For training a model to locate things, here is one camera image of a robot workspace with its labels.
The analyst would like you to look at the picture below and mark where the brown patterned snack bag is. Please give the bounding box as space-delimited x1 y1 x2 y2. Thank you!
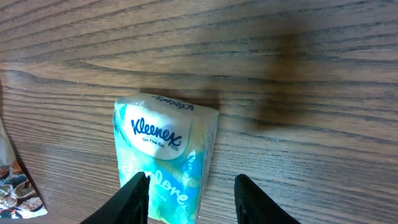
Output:
1 125 47 219

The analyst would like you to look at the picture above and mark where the green Kleenex tissue pack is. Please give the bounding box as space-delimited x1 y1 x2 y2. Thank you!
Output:
113 92 219 223

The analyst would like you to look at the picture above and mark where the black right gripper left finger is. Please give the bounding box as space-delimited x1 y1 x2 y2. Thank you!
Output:
81 172 150 224

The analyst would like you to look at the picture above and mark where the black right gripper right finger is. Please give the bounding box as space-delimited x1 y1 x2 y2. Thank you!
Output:
234 174 300 224

